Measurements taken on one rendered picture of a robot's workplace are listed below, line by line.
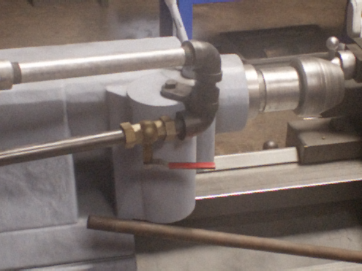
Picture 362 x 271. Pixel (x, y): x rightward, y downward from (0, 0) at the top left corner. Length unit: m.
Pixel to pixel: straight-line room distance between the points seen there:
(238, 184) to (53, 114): 0.47
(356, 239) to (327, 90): 0.42
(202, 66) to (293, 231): 0.60
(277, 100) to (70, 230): 0.34
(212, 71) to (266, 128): 2.31
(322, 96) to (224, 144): 1.97
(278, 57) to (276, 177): 1.90
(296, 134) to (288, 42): 1.93
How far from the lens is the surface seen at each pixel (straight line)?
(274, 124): 3.06
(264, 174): 1.21
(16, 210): 0.85
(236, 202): 1.16
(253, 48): 3.19
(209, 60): 0.71
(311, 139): 1.25
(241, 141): 2.90
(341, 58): 1.22
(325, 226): 1.28
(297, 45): 3.13
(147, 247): 1.19
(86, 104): 0.81
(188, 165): 0.75
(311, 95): 0.92
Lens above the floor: 1.51
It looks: 31 degrees down
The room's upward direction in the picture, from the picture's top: straight up
